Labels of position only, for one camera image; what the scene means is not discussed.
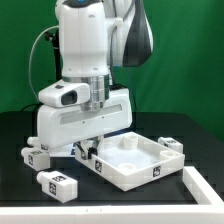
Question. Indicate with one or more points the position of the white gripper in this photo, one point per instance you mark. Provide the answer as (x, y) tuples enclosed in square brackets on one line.
[(57, 127)]

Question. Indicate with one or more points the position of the white square tabletop tray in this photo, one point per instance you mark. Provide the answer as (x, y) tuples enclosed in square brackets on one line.
[(130, 160)]

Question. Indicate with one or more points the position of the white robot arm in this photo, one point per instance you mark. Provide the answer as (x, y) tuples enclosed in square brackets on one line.
[(84, 105)]

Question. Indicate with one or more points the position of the white marker sheet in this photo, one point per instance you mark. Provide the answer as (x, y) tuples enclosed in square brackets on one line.
[(63, 151)]

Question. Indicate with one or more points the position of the white L-shaped fence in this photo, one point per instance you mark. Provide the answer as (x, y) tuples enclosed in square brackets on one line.
[(209, 209)]

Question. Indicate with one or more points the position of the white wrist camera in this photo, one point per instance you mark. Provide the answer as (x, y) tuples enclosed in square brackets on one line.
[(62, 94)]

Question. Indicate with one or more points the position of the black camera stand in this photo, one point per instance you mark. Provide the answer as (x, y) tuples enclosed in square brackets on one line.
[(53, 38)]

